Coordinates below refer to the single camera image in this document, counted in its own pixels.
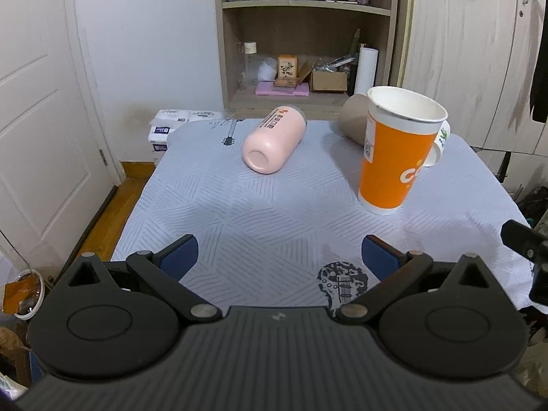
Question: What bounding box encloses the orange paper cup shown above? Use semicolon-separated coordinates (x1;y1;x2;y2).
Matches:
358;86;449;216

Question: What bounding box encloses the clear plastic container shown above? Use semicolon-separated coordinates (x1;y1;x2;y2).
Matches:
3;268;46;320

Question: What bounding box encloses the small white cup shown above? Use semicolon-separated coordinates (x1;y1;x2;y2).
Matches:
258;58;277;82

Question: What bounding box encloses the clear bottle with cream cap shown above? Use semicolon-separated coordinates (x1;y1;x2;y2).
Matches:
243;41;258;87

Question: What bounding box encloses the white paper roll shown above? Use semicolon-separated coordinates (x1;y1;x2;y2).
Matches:
353;47;380;95

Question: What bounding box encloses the white guitar print tablecloth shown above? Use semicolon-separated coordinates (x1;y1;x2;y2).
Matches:
109;116;538;322

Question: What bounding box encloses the wooden shelf unit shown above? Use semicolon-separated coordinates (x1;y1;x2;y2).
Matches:
213;0;416;117

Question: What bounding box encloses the white door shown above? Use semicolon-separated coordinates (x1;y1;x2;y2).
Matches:
0;0;125;292

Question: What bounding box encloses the brown floral box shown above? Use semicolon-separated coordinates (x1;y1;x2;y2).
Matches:
276;55;299;80

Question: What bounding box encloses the white tissue pack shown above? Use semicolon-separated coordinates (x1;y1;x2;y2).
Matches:
148;125;186;153
154;109;192;128

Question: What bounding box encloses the white cup with green print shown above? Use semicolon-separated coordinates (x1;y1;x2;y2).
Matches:
422;121;452;167

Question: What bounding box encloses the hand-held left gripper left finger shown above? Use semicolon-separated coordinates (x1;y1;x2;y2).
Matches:
53;234;222;325

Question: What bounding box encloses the brown paper cup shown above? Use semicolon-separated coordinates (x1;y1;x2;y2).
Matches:
339;94;373;145

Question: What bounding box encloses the open cardboard box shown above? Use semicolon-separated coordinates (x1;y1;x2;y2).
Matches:
308;67;349;93

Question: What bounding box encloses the light wooden wardrobe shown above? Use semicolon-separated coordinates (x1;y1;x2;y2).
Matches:
402;0;548;157

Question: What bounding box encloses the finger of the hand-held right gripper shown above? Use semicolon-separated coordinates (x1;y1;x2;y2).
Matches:
500;219;548;263
528;261;548;306

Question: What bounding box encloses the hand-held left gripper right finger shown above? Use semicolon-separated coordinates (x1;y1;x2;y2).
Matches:
334;235;512;326

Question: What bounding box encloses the black hanging garment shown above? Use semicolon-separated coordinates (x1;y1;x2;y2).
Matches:
530;0;548;123

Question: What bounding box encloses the black door draft strip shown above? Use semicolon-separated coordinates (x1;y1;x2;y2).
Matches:
55;186;119;284

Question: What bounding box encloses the orange packet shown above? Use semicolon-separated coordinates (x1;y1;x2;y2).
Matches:
3;278;40;314

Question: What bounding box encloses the pink foam pad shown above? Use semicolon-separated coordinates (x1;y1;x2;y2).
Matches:
256;81;310;97

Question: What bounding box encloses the black stand leg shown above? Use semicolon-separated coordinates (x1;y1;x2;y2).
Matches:
498;151;513;186

